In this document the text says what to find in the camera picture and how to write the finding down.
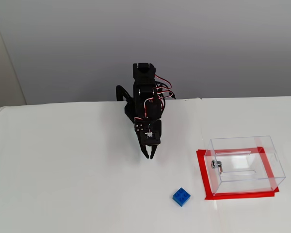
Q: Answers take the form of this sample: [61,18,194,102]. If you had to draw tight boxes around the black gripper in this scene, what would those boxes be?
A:
[135,120,162,160]

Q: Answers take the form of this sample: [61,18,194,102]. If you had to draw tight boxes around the blue lego brick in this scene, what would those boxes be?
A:
[172,187,192,208]

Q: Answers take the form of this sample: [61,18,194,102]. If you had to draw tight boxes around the silver box lock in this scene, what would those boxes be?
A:
[210,159,224,175]

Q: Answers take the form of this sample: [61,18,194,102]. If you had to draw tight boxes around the transparent acrylic box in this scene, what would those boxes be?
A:
[203,135,287,196]

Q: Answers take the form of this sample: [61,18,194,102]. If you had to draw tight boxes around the black table clamp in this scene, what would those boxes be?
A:
[115,84,133,102]

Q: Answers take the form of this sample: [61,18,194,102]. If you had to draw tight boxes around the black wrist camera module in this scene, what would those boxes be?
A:
[140,130,161,147]

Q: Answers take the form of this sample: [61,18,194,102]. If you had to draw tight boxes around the red white wrist servo cable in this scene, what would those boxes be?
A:
[134,97,156,122]

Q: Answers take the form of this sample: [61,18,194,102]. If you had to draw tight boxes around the red white arm servo cable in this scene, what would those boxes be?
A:
[154,74,173,99]

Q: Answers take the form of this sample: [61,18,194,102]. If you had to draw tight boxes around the red tape frame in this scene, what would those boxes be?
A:
[196,146,280,200]

